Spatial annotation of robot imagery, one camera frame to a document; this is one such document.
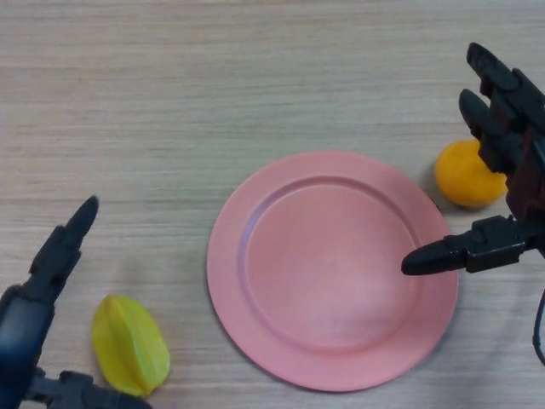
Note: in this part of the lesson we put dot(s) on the pink round plate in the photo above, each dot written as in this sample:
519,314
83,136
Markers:
328,277

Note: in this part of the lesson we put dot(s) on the orange yellow pear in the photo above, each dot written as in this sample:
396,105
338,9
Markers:
462,179

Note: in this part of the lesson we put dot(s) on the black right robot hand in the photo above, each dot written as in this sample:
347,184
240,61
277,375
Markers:
526,170

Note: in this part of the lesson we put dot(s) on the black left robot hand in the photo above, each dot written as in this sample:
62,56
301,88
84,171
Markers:
21,332

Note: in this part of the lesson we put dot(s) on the yellow starfruit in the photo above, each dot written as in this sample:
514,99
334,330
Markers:
130,345

